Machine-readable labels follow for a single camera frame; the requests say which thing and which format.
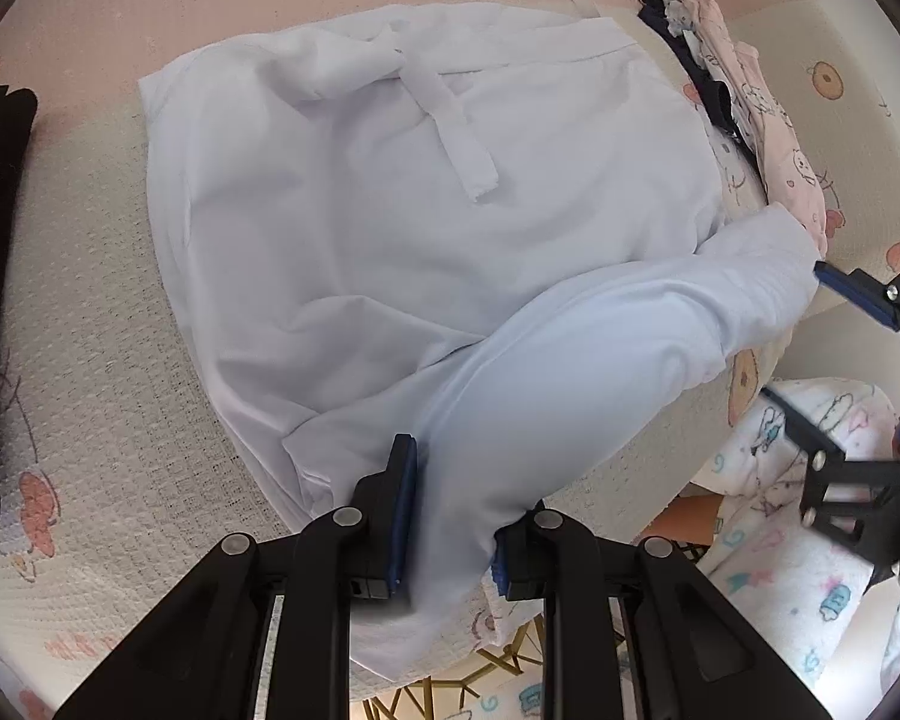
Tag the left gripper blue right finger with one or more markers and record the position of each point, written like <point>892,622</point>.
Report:
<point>549,557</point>

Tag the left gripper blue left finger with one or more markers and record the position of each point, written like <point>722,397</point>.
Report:
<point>356,552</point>

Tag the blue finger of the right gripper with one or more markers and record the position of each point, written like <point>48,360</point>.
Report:
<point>810,439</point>
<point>862,290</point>

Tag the pink cartoon print pajama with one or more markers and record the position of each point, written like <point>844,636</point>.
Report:
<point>770,143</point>

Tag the white shirt navy trim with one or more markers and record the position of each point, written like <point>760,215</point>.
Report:
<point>499,230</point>

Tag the wicker bamboo basket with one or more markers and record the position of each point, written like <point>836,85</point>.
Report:
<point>491,682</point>

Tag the pink cream Hello Kitty blanket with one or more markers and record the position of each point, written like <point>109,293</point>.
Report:
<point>114,475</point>

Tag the navy garment under pajama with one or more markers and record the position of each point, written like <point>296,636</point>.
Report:
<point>714,94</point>

